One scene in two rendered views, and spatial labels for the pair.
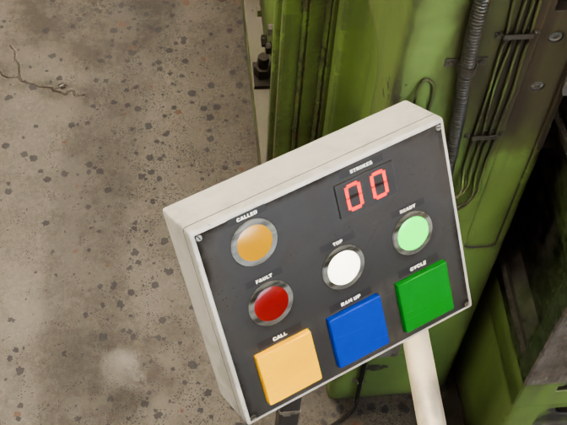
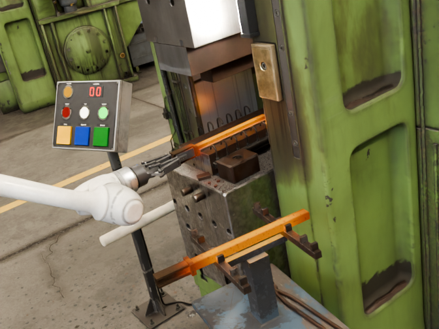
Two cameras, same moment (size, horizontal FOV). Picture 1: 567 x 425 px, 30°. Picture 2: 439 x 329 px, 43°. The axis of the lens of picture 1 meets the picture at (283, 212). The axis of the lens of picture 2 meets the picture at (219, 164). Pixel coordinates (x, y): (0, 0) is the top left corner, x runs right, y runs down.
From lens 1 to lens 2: 2.35 m
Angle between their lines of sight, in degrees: 58
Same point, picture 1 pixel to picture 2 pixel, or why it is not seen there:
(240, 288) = (61, 103)
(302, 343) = (67, 128)
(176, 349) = not seen: hidden behind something
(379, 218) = (96, 102)
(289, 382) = (61, 139)
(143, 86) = not seen: hidden behind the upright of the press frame
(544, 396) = (199, 281)
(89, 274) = not seen: hidden behind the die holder
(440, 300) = (103, 140)
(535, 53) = (183, 93)
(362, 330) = (81, 135)
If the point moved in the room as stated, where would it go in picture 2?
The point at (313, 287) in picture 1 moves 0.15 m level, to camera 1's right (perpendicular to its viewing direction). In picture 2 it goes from (76, 114) to (85, 123)
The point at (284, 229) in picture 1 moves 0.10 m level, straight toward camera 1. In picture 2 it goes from (75, 92) to (51, 99)
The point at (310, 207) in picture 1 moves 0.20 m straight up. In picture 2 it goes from (81, 89) to (67, 40)
